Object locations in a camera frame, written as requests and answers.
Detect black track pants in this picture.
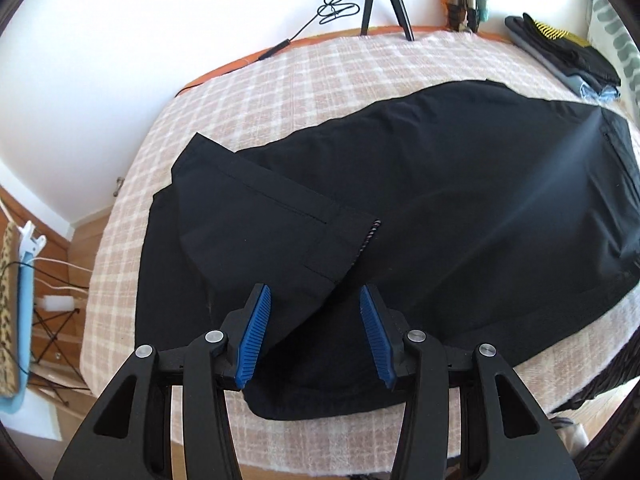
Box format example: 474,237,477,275
134,80,639,420

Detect light blue board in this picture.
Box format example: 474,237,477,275
1,252,35,414

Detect white power adapter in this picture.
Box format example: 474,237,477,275
40,295,76,312

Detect metal door stopper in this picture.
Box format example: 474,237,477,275
113,177,125,197

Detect pink checked bed blanket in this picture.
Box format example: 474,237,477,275
79,29,640,476

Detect light blue folded jeans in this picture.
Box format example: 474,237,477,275
562,74,620,103

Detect black yellow folded garment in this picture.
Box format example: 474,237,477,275
521,13,622,88

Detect orange bed sheet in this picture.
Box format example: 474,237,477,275
176,25,510,96

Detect green white leaf pillow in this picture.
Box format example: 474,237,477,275
587,0,640,125

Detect black wire stand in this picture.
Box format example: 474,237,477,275
0,253,91,406

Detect white power cable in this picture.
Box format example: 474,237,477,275
0,199,94,311

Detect ring light black cable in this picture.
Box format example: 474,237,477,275
174,0,362,97

